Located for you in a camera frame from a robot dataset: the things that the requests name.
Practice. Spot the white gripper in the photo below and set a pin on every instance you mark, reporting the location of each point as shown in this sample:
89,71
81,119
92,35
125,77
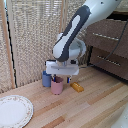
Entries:
62,68

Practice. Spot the blue plastic cup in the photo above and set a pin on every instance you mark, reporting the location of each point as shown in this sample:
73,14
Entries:
46,80

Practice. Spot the yellow rectangular block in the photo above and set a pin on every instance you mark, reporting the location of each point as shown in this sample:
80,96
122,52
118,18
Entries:
77,87

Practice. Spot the white floral rimmed plate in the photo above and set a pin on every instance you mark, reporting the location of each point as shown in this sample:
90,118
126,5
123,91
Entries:
14,111

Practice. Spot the woven bamboo screen panel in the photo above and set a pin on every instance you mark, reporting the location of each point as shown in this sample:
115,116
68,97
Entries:
35,40
68,13
4,50

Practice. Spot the pink plastic cup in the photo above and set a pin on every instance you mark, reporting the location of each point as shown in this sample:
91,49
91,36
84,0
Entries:
57,86

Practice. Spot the brown drawer cabinet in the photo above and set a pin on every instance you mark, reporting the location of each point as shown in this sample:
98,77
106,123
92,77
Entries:
106,50

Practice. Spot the brown drawer front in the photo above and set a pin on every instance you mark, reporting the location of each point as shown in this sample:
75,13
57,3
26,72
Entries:
108,66
106,41

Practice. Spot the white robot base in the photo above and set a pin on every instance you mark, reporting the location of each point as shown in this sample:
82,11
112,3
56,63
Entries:
121,118

